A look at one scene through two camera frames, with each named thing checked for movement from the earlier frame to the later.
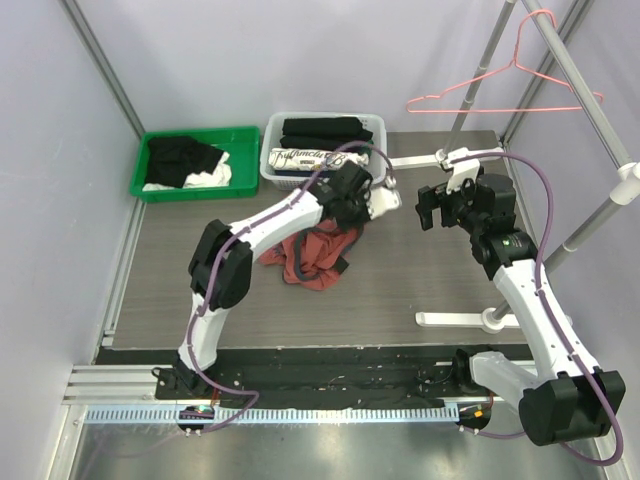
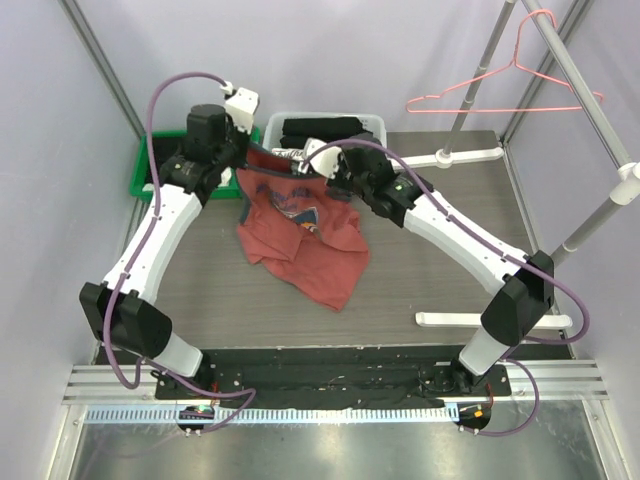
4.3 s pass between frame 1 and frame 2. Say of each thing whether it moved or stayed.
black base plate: stayed
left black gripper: moved
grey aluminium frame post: stayed
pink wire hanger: stayed
